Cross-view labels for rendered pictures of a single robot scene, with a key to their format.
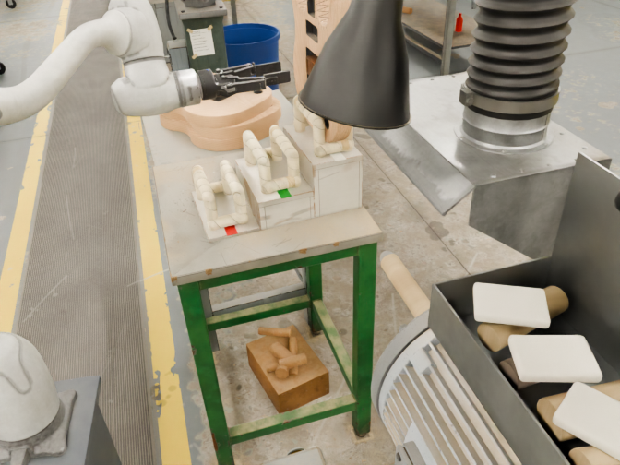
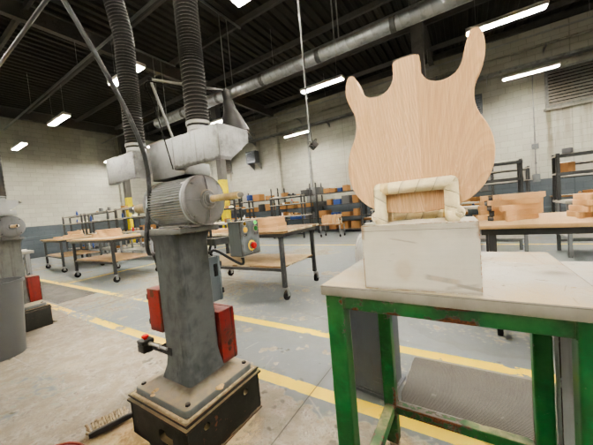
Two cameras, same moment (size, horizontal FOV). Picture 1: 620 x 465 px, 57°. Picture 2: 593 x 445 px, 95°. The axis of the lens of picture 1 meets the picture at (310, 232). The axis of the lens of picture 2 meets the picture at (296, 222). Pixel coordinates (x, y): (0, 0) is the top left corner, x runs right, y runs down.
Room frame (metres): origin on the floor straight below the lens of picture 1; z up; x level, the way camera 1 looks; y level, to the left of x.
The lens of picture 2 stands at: (1.82, -0.78, 1.17)
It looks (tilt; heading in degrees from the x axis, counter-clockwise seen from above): 3 degrees down; 138
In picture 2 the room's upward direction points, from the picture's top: 5 degrees counter-clockwise
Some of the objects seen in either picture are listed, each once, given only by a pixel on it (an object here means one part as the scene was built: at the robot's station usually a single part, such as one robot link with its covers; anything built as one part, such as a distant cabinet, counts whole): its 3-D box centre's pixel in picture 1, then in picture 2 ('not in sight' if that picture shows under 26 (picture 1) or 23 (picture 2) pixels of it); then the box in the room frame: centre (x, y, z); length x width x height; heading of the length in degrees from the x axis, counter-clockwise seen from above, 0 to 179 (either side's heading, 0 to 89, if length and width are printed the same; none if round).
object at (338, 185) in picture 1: (321, 165); (419, 252); (1.50, -0.04, 1.02); 0.27 x 0.15 x 0.17; 19
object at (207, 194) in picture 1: (203, 184); not in sight; (1.39, 0.29, 1.04); 0.20 x 0.03 x 0.03; 18
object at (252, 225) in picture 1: (223, 210); not in sight; (1.40, 0.25, 0.94); 0.27 x 0.15 x 0.01; 19
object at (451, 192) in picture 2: not in sight; (452, 201); (1.59, -0.06, 1.15); 0.03 x 0.03 x 0.09
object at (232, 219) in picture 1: (228, 220); not in sight; (1.31, 0.22, 0.96); 0.11 x 0.03 x 0.03; 109
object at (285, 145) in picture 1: (283, 142); (420, 213); (1.46, 0.06, 1.12); 0.20 x 0.03 x 0.03; 18
